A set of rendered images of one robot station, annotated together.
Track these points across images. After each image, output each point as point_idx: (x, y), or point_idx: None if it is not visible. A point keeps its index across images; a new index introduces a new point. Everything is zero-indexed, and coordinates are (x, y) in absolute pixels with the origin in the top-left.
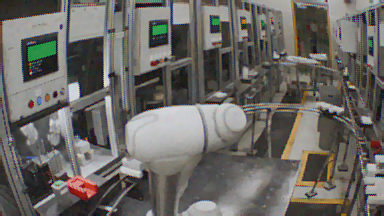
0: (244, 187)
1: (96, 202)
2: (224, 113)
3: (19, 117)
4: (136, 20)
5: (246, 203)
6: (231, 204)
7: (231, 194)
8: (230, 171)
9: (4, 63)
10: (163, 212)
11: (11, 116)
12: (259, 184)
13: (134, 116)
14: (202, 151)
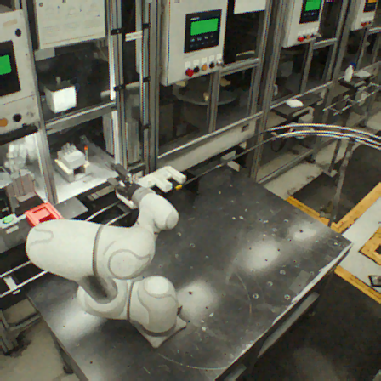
0: (252, 251)
1: (84, 218)
2: (111, 256)
3: None
4: (164, 13)
5: (239, 279)
6: (222, 272)
7: (231, 255)
8: (252, 217)
9: None
10: (88, 294)
11: None
12: (272, 255)
13: (156, 130)
14: (95, 275)
